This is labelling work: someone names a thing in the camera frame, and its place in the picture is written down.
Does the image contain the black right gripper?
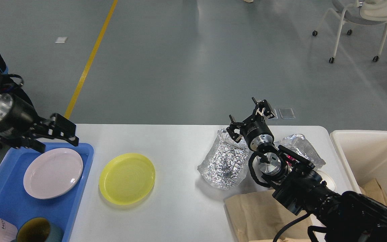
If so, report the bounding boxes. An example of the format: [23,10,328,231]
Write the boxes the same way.
[226,97,275,151]

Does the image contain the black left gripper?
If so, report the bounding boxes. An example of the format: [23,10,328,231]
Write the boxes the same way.
[0,93,79,153]

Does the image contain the dark green mug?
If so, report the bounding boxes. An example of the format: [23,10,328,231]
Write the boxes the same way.
[15,217,63,242]

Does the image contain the yellow plastic plate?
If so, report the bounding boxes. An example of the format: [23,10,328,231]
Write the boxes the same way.
[98,153,156,206]

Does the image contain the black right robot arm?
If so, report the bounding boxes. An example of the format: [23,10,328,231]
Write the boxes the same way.
[226,98,387,242]

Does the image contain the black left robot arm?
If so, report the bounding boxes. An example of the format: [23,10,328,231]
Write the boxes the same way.
[0,72,79,153]

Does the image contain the pink plate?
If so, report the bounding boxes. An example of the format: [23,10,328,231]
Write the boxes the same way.
[23,148,83,200]

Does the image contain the foil tray right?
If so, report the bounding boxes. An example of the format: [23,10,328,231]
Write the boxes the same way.
[275,134,326,170]

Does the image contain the crumpled foil tray left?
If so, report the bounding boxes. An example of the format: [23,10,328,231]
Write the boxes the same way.
[198,129,251,190]

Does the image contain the brown paper bag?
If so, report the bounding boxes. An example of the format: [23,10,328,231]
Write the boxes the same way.
[224,190,306,242]

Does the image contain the white paper cup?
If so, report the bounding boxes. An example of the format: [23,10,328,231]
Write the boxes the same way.
[316,170,336,192]

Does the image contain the beige waste bin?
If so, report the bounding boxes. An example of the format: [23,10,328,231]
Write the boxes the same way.
[330,130,387,195]

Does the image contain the brown paper in bin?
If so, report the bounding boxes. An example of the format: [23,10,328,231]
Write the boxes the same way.
[359,178,387,206]

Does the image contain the white office chair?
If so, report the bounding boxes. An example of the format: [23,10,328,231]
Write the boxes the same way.
[312,0,387,64]

